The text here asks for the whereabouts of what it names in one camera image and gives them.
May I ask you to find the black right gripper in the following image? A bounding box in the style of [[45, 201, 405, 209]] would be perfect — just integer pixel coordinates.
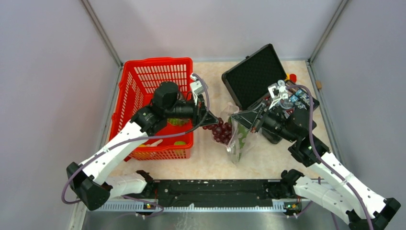
[[231, 99, 297, 143]]

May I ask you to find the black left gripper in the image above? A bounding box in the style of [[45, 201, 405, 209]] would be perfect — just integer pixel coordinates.
[[165, 93, 219, 128]]

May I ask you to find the green leafy vegetable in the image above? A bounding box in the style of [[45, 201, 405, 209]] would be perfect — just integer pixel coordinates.
[[235, 124, 249, 161]]

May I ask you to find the red grape bunch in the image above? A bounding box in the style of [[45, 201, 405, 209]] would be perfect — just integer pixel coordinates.
[[203, 117, 233, 145]]

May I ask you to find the clear zip top bag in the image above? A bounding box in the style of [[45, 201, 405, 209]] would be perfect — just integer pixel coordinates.
[[220, 102, 258, 164]]

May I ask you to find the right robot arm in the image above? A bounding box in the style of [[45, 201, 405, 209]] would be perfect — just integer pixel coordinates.
[[231, 103, 401, 230]]

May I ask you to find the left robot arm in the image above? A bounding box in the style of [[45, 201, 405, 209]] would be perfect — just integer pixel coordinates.
[[61, 80, 218, 211]]

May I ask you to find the open black foam case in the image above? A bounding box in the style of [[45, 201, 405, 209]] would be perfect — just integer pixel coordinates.
[[221, 43, 320, 145]]

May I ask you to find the green lime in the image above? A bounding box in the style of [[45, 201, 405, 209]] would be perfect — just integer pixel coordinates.
[[173, 141, 187, 147]]

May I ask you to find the red round object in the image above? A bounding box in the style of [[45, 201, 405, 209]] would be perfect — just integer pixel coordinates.
[[287, 73, 297, 83]]

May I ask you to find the red plastic basket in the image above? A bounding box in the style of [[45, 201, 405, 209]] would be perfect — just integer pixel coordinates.
[[109, 57, 193, 161]]

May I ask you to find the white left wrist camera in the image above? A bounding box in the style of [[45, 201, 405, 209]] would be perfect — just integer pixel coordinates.
[[190, 73, 206, 105]]

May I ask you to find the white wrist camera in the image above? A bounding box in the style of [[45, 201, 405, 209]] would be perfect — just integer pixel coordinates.
[[268, 80, 289, 109], [190, 73, 206, 105]]

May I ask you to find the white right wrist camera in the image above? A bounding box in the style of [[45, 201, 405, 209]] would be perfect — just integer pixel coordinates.
[[268, 80, 289, 109]]

